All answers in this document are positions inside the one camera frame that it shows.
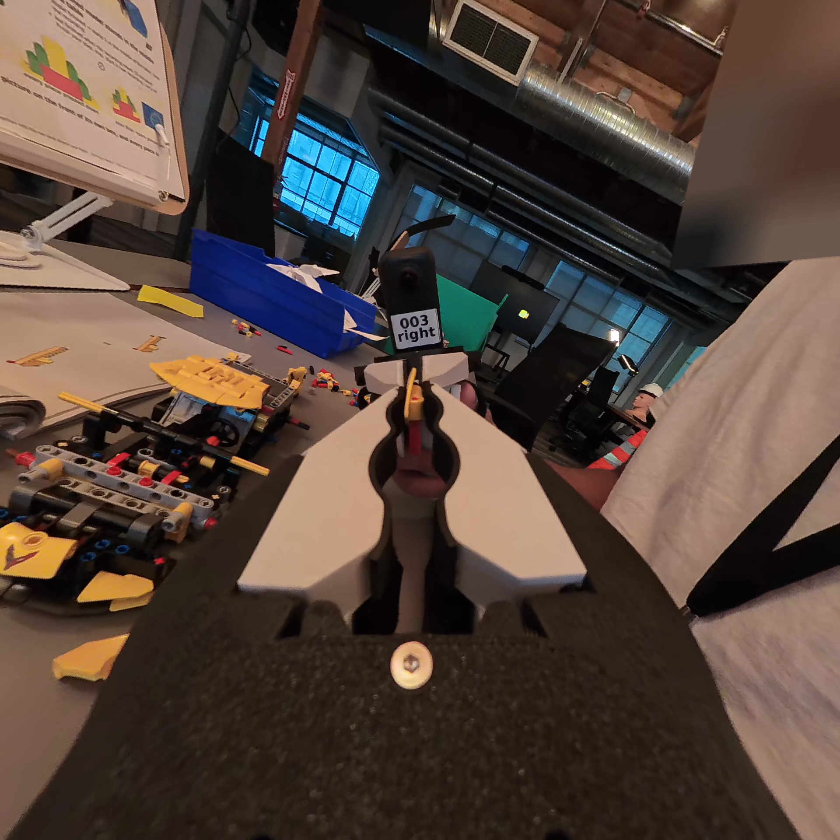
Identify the wooden stick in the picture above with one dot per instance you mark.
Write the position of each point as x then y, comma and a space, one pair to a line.
405, 237

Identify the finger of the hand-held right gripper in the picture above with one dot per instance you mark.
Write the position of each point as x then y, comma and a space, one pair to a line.
380, 375
449, 373

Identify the blue storage bin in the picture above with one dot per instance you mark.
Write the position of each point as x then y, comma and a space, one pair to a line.
262, 302

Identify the person's right hand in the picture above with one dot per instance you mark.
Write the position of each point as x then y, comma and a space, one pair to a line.
420, 478

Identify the white ceiling air vent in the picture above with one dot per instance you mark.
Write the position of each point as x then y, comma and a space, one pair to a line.
489, 39

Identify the crumpled white paper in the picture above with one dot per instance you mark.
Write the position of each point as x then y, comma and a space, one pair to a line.
305, 274

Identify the black studio light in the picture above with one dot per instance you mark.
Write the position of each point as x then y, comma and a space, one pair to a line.
628, 364

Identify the partly built yellow toy car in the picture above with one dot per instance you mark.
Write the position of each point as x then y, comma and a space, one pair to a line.
210, 380

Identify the grey desk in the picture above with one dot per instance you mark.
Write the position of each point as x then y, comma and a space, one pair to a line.
39, 722

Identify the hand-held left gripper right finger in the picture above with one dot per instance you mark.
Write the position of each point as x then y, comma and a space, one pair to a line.
505, 525

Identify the yellow paper scrap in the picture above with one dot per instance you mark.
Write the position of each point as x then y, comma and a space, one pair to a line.
167, 300

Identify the printed instruction sheet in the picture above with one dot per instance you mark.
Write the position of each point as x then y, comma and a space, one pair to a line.
65, 131

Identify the large black monitor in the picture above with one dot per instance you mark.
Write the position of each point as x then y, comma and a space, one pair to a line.
512, 298

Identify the silver ventilation duct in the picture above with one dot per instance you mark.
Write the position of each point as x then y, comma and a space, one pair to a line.
604, 124

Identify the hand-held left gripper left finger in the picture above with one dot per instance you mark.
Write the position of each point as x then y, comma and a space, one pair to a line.
321, 525

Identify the open instruction booklet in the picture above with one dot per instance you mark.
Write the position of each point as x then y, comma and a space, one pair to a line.
98, 377

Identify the yellow wheel arch panel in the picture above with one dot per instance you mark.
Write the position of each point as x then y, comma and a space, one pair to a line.
88, 658

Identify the small yellow curved panel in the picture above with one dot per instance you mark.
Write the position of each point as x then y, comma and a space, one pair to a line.
413, 400

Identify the red pin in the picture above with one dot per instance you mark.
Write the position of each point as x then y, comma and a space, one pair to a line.
415, 438

